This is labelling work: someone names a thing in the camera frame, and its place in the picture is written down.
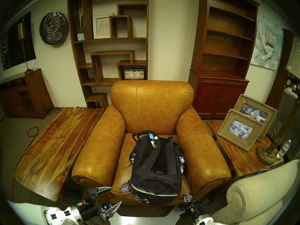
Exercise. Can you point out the round black wall clock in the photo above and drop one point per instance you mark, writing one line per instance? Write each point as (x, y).
(54, 28)

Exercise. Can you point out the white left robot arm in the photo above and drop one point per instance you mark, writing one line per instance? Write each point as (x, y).
(35, 214)

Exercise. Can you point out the long striped wood coffee table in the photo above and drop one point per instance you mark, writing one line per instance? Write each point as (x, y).
(54, 147)

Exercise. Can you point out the dark wood sideboard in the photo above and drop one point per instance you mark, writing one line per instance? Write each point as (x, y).
(37, 93)

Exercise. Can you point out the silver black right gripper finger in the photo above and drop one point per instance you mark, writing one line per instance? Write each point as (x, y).
(188, 198)

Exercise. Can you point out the small weathered wood photo frame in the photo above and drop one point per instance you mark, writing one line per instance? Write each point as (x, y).
(226, 130)

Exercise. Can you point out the white flower canvas painting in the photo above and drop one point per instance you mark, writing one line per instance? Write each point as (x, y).
(267, 44)

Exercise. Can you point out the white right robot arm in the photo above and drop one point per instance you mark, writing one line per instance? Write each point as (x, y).
(208, 221)

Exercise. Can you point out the rectangular roman numeral clock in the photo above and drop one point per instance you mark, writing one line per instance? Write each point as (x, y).
(134, 74)

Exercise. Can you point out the gold shade slim lamp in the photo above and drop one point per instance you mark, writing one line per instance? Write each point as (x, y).
(21, 31)

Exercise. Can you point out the small potted plant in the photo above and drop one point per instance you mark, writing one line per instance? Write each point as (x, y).
(81, 36)

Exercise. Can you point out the open geometric wooden shelf unit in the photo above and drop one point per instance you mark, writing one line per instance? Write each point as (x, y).
(80, 58)

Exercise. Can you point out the grey upholstered chair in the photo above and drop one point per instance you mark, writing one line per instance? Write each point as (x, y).
(287, 105)

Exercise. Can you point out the dark zebra wall art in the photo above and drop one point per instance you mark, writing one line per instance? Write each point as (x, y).
(14, 48)

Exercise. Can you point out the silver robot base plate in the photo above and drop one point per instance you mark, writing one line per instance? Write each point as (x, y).
(145, 219)

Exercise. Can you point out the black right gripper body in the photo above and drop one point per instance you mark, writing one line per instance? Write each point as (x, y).
(194, 209)

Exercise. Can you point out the rustic wood side table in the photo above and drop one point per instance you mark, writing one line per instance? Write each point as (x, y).
(239, 159)

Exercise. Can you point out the turned wood table lamp base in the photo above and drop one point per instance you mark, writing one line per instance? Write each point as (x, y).
(267, 154)

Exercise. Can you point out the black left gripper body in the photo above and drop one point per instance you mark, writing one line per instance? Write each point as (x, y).
(90, 209)

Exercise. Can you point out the teal red plaid pouch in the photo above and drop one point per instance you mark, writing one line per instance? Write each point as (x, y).
(125, 188)

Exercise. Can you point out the white framed certificate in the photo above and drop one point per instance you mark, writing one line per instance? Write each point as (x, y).
(102, 26)

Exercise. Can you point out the cherry wood bookcase cabinet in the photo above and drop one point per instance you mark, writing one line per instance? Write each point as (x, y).
(220, 98)

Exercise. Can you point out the clear plastic water bottle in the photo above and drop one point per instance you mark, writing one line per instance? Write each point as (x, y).
(283, 150)

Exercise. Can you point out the large weathered wood photo frame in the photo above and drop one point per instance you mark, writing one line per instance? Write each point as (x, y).
(269, 109)

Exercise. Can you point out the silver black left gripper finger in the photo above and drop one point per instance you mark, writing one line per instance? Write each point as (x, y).
(102, 189)
(112, 210)

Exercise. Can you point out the tan leather armchair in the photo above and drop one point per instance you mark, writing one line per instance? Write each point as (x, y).
(150, 105)

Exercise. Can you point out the black zippered backpack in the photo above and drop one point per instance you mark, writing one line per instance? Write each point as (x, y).
(157, 175)

